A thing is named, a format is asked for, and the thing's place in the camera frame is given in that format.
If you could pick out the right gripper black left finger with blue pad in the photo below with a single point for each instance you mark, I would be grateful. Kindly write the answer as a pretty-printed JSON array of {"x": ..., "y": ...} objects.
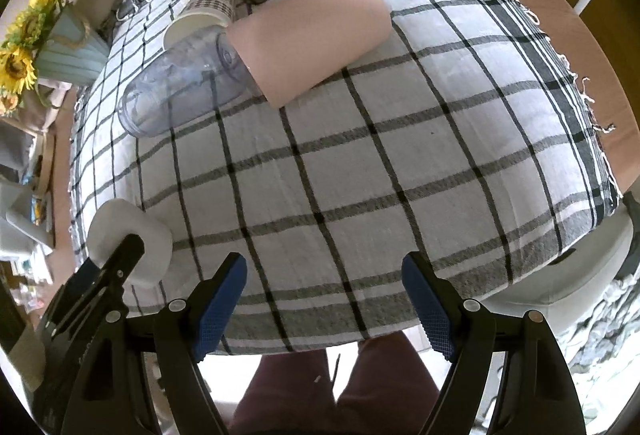
[{"x": 112, "y": 394}]

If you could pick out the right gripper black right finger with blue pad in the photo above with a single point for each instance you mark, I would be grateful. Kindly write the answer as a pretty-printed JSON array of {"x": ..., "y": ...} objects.
[{"x": 536, "y": 393}]

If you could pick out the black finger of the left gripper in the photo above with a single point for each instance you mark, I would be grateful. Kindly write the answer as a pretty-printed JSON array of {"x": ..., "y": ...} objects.
[{"x": 66, "y": 331}]

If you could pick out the white cup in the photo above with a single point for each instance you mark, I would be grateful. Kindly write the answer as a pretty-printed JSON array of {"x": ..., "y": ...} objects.
[{"x": 119, "y": 225}]

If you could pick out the clear plastic cup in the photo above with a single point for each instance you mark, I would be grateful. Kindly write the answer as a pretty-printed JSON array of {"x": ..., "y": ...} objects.
[{"x": 193, "y": 77}]

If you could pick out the pink plastic cup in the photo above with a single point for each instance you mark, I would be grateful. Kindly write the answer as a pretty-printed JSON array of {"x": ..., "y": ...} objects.
[{"x": 290, "y": 46}]

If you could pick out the patterned paper cup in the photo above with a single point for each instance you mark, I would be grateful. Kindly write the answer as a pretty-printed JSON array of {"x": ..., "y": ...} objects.
[{"x": 199, "y": 14}]

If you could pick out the white chair seat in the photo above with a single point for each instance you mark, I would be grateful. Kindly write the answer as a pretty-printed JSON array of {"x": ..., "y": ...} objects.
[{"x": 567, "y": 288}]

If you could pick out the large yellow sunflower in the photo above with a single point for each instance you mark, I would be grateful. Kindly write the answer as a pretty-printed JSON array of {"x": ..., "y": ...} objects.
[{"x": 17, "y": 70}]

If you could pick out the light blue ribbed vase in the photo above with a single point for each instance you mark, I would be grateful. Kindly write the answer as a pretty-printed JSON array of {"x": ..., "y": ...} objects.
[{"x": 73, "y": 52}]

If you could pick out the black white checked tablecloth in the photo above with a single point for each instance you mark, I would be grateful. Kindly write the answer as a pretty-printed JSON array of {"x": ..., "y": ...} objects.
[{"x": 464, "y": 136}]

